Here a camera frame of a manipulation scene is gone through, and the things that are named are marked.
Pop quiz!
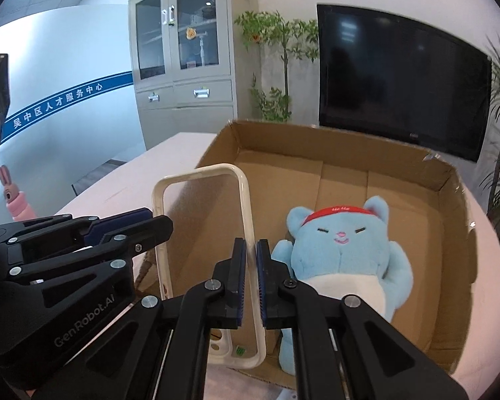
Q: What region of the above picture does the black flat screen television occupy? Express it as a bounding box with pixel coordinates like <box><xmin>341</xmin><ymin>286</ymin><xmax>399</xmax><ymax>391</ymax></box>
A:
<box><xmin>317</xmin><ymin>4</ymin><xmax>492</xmax><ymax>162</ymax></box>

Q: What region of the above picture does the clear phone case beige rim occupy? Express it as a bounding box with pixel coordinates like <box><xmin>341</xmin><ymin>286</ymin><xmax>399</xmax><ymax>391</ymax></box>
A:
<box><xmin>152</xmin><ymin>163</ymin><xmax>266</xmax><ymax>369</ymax></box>

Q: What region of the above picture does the brown cardboard box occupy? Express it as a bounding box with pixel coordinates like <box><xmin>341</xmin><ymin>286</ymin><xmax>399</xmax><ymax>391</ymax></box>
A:
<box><xmin>133</xmin><ymin>119</ymin><xmax>477</xmax><ymax>391</ymax></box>

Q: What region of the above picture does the tall leafy green plant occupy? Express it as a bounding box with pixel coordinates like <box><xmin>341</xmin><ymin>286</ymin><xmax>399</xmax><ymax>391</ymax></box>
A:
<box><xmin>234</xmin><ymin>0</ymin><xmax>319</xmax><ymax>126</ymax></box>

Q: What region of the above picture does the grey metal filing cabinet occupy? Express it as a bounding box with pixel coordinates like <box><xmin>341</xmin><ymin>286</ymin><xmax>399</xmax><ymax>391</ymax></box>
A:
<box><xmin>128</xmin><ymin>0</ymin><xmax>236</xmax><ymax>149</ymax></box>

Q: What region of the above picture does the blue plush bear toy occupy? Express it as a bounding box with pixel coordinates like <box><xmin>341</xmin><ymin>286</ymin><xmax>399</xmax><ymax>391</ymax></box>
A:
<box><xmin>270</xmin><ymin>195</ymin><xmax>415</xmax><ymax>377</ymax></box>

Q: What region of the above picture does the pink rabbit bottle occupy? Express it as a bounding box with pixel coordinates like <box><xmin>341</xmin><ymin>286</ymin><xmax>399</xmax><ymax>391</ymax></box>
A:
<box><xmin>0</xmin><ymin>165</ymin><xmax>37</xmax><ymax>221</ymax></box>

